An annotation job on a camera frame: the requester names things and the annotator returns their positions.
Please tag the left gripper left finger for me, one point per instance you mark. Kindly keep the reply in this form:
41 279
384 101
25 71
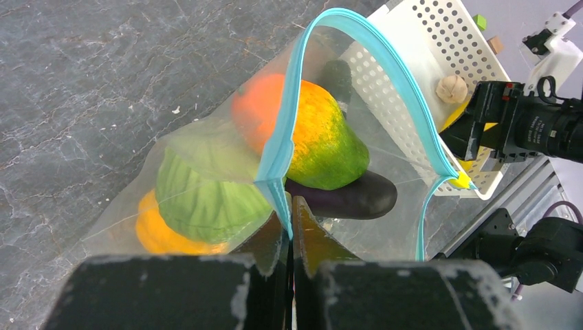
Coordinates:
245 289

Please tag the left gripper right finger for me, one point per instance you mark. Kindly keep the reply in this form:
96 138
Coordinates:
334 289

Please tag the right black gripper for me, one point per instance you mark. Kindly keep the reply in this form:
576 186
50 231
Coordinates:
527 125

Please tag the beige garlic bulb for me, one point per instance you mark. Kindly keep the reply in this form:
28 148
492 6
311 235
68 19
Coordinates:
452 89

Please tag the dark purple eggplant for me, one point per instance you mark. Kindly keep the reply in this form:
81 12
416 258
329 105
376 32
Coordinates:
369 197

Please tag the yellow bell pepper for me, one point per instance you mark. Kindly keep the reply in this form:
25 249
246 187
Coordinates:
156 237

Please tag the green cabbage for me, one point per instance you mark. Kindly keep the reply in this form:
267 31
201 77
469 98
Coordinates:
204 209

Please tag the orange green mango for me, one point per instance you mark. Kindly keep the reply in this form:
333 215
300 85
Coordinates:
327 152

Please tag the clear zip top bag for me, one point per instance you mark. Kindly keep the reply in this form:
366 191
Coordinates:
215 148

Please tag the yellow banana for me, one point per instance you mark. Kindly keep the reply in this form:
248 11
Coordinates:
462 134

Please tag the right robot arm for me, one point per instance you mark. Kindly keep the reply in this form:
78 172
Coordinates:
551 251

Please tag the brown wooden cube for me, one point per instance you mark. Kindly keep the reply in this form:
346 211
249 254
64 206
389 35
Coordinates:
495 44

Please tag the green cube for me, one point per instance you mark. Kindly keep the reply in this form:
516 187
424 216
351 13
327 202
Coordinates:
480 21

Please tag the white perforated plastic basket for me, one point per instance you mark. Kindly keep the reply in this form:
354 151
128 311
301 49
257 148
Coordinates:
435 39

